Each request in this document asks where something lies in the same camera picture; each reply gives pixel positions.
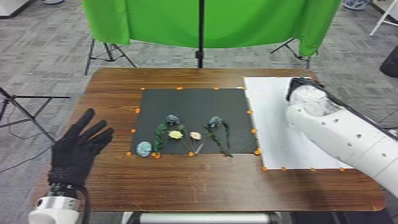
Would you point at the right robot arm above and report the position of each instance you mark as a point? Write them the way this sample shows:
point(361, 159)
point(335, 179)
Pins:
point(349, 140)

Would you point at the pale grey bar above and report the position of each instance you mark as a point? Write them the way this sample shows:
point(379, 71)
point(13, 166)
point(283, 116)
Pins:
point(205, 218)

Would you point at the dark mat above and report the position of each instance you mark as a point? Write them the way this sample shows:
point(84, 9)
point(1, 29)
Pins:
point(196, 110)

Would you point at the black tripod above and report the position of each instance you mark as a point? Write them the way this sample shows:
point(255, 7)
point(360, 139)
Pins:
point(24, 110)

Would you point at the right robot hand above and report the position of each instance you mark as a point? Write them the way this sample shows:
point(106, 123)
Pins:
point(303, 82)

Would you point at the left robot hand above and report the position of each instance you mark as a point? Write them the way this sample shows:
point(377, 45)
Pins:
point(75, 150)

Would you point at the white stand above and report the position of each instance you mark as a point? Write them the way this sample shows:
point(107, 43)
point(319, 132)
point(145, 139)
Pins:
point(385, 16)

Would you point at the white sheet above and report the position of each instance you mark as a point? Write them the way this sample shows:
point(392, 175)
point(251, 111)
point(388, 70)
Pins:
point(267, 126)

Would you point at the light blue flower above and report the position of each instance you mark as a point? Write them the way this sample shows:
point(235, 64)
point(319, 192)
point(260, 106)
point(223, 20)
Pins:
point(145, 148)

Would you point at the yellow flower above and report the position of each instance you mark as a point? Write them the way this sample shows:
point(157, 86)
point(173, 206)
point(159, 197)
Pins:
point(175, 134)

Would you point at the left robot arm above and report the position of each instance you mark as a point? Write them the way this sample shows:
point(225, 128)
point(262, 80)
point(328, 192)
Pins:
point(56, 205)

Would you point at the cream flower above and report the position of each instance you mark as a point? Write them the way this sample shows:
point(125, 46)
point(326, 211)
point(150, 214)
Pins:
point(196, 135)

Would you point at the black stand pole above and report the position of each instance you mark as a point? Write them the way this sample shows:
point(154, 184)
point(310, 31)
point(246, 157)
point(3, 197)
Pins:
point(202, 33)

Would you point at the dark blue flower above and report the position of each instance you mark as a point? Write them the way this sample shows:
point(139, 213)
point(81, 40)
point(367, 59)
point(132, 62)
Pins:
point(173, 119)
point(216, 120)

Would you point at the green sprig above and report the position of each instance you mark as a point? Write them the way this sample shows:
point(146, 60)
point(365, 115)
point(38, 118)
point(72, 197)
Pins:
point(161, 136)

